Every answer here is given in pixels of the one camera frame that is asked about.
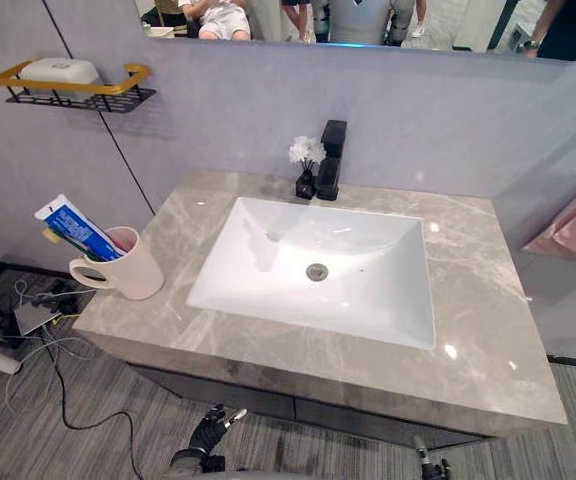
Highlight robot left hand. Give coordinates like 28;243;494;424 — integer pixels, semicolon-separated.
188;405;248;457

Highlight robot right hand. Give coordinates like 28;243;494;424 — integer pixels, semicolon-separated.
412;433;452;480

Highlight dark vanity cabinet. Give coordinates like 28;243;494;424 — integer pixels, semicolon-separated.
126;363;499;450

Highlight cream ceramic mug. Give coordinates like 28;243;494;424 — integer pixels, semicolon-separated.
69;226;165;302

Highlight white rectangular sink basin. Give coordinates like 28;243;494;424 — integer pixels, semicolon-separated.
186;196;437;351

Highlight black floor equipment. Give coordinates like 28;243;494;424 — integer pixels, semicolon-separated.
0;261;97;351

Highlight blue white toothpaste tube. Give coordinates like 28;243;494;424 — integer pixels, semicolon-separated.
34;193;130;262

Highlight green orange toothbrush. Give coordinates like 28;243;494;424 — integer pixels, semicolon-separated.
41;227;100;262

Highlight black reed diffuser bottle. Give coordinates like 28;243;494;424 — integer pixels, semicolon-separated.
295;168;317;200

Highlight pink towel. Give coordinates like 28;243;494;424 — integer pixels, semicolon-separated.
521;174;576;268

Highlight black square faucet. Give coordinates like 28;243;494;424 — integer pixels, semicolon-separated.
314;119;348;202

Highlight white flower diffuser reeds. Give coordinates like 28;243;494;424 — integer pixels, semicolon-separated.
288;135;327;173

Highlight white soap box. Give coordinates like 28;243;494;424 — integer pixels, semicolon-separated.
19;57;100;96

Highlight black floor cable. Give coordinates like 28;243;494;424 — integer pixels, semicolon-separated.
37;319;144;480

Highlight grey floor cable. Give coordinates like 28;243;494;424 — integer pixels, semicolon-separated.
5;279;97;416

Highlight black gold wall shelf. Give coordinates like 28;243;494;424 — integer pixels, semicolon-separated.
0;60;158;115

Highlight wall mirror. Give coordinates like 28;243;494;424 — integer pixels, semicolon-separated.
133;0;576;63

